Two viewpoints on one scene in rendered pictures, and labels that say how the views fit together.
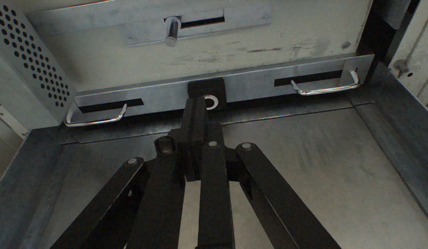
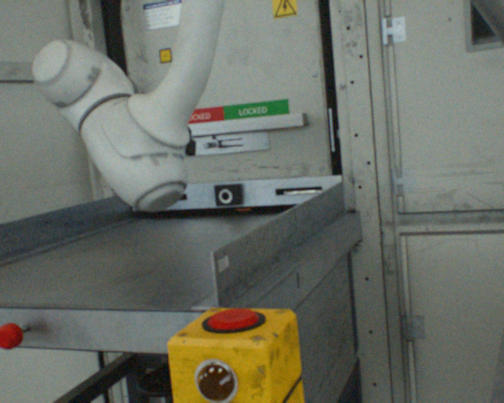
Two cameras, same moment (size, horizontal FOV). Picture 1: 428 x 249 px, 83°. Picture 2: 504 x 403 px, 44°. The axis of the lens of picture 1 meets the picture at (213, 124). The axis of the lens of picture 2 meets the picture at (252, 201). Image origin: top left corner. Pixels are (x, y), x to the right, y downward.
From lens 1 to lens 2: 115 cm
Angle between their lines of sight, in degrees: 43
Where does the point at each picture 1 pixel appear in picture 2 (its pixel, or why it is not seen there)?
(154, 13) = (202, 132)
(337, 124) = not seen: hidden behind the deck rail
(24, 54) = not seen: hidden behind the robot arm
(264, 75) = (267, 184)
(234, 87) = (248, 193)
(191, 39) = (224, 155)
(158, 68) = (202, 173)
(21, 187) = (98, 213)
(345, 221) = not seen: hidden behind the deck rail
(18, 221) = (90, 225)
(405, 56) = (350, 172)
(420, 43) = (353, 161)
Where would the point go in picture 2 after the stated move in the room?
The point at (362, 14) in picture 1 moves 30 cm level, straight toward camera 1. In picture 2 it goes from (325, 148) to (212, 162)
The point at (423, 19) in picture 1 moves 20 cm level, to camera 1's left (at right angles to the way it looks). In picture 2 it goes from (348, 146) to (258, 153)
